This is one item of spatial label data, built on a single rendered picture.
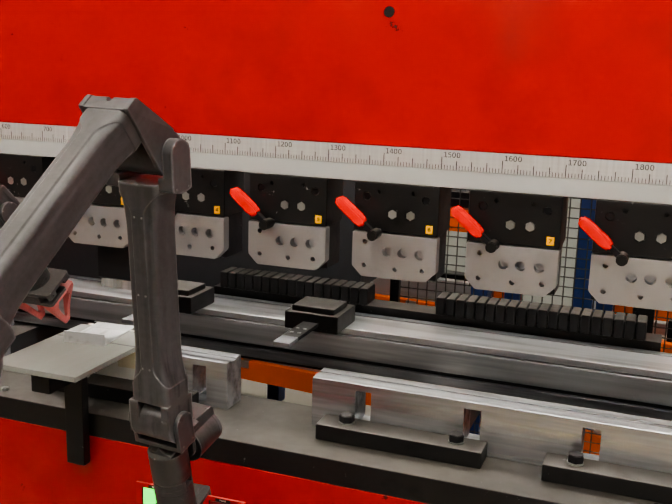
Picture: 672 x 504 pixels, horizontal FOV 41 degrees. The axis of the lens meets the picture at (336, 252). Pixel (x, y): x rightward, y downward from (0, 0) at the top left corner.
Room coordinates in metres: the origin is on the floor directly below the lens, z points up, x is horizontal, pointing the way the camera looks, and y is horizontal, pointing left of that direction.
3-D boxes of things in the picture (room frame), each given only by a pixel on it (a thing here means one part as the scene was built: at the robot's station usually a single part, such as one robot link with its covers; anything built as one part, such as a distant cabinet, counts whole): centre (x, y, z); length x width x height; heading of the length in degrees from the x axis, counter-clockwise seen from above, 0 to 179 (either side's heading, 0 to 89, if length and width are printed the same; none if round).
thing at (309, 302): (1.78, 0.06, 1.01); 0.26 x 0.12 x 0.05; 160
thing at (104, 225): (1.75, 0.45, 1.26); 0.15 x 0.09 x 0.17; 70
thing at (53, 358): (1.60, 0.48, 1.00); 0.26 x 0.18 x 0.01; 160
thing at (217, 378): (1.72, 0.37, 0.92); 0.39 x 0.06 x 0.10; 70
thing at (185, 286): (1.90, 0.38, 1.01); 0.26 x 0.12 x 0.05; 160
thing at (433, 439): (1.47, -0.12, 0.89); 0.30 x 0.05 x 0.03; 70
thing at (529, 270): (1.47, -0.30, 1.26); 0.15 x 0.09 x 0.17; 70
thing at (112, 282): (1.74, 0.43, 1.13); 0.10 x 0.02 x 0.10; 70
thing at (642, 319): (1.84, -0.44, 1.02); 0.44 x 0.06 x 0.04; 70
